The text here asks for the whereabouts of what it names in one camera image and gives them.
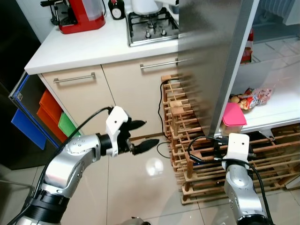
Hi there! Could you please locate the small steel fridge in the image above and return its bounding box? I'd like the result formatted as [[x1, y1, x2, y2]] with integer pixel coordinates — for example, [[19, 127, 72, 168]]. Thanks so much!
[[177, 0, 300, 137]]

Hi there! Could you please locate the pink lidded food container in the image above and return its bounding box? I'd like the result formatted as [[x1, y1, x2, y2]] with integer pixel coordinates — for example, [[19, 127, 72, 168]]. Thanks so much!
[[221, 102, 248, 137]]

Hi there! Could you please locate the steel cabinet handle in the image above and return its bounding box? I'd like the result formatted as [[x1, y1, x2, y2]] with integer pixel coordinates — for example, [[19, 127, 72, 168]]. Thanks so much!
[[52, 72, 97, 84], [139, 58, 182, 70]]

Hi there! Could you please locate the wooden slatted rack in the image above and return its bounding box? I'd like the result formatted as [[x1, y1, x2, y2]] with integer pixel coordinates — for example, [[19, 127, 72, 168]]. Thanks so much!
[[160, 73, 300, 205]]

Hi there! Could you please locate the black floor cable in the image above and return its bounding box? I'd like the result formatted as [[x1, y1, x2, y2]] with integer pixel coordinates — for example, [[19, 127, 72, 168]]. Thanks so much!
[[156, 81, 173, 160]]

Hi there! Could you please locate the dark green liqueur bottle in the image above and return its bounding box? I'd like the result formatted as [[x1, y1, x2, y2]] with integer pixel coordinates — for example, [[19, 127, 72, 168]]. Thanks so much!
[[107, 0, 126, 21]]

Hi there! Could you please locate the red food pack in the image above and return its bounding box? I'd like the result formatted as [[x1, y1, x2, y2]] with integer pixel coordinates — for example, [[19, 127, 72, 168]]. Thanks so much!
[[241, 28, 255, 64]]

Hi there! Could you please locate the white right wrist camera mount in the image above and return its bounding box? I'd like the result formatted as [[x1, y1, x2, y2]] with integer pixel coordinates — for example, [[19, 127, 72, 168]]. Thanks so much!
[[220, 134, 250, 165]]

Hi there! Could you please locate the steel gas hob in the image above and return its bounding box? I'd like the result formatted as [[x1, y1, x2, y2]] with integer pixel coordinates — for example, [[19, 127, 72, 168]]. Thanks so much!
[[125, 6, 182, 48]]

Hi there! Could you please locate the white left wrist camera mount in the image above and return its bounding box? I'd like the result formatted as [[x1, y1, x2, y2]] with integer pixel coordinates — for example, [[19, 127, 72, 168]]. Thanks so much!
[[105, 106, 129, 156]]

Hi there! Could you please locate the blue plastic tray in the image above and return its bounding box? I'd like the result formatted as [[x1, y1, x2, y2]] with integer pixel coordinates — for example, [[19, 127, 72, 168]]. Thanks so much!
[[10, 108, 47, 150]]

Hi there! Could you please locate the clear snack bag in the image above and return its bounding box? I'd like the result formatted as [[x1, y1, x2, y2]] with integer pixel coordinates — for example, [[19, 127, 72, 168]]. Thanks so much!
[[229, 86, 276, 111]]

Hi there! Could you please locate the white lidded pot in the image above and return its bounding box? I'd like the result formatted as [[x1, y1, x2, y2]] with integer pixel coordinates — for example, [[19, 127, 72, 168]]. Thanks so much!
[[130, 0, 179, 15]]

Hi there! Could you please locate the red coffee machine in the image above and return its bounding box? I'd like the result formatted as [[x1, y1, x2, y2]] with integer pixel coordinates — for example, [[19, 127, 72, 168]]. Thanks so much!
[[40, 0, 106, 35]]

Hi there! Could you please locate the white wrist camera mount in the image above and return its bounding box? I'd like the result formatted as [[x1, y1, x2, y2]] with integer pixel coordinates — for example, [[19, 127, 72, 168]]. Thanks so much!
[[220, 134, 250, 165], [105, 106, 129, 156]]

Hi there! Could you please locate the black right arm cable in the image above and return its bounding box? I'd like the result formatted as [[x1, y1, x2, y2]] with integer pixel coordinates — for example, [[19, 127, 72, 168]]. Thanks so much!
[[187, 136, 270, 221]]

